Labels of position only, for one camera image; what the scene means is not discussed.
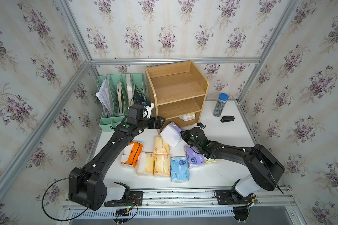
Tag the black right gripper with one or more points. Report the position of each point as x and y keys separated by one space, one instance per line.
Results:
x=185 y=134

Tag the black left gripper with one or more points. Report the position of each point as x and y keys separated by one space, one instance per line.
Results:
x=158 y=125

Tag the white-blue tissue pack bottom shelf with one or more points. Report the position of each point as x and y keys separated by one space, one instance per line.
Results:
x=171 y=134

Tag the white tissue pack bottom shelf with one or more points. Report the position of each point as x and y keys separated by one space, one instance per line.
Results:
x=187 y=117

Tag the white tissue pack shelf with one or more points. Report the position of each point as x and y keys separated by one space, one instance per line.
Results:
x=187 y=117
x=210 y=161

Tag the purple tissue pack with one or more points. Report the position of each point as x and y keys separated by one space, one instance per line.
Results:
x=193 y=157

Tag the yellow tissue pack bottom shelf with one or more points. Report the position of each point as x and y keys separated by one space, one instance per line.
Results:
x=161 y=147

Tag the light blue tissue pack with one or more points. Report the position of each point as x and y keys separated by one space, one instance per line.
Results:
x=179 y=169

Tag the orange tissue pack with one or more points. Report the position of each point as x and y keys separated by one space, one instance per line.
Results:
x=131 y=154

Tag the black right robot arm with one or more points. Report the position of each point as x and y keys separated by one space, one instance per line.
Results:
x=265 y=170

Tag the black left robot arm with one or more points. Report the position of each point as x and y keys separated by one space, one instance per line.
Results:
x=86 y=186

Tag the wooden three-tier shelf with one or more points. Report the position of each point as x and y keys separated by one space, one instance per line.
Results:
x=177 y=89

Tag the black tablet in organizer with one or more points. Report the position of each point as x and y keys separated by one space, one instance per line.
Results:
x=138 y=97

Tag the black stapler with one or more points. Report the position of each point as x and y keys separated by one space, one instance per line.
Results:
x=225 y=119

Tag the white folder in organizer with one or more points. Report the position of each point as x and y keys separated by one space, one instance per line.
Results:
x=129 y=89

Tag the pencil canister blue lid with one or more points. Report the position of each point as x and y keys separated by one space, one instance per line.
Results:
x=221 y=102

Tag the green desk file organizer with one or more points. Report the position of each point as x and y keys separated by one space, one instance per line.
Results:
x=108 y=124

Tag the beige booklet in organizer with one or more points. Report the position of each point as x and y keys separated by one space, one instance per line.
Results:
x=119 y=96

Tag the white papers in organizer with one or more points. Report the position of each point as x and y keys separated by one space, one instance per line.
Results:
x=104 y=96

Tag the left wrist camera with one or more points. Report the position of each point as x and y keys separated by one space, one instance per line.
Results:
x=148 y=107

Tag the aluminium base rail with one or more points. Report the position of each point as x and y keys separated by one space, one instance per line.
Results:
x=190 y=206

